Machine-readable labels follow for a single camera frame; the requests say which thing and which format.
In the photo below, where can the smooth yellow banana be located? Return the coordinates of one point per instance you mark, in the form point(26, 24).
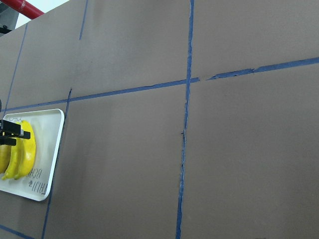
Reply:
point(28, 152)

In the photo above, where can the deep yellow banana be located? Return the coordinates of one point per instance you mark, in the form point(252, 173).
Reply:
point(5, 151)

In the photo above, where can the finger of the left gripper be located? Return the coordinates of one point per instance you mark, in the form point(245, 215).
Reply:
point(10, 129)
point(8, 141)

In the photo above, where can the white bear tray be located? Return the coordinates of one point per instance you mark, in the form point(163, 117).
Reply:
point(47, 126)

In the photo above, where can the red cylinder object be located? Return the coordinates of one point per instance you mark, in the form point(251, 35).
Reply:
point(26, 9)

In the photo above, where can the yellow-green ridged banana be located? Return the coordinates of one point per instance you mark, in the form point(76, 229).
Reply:
point(15, 159)

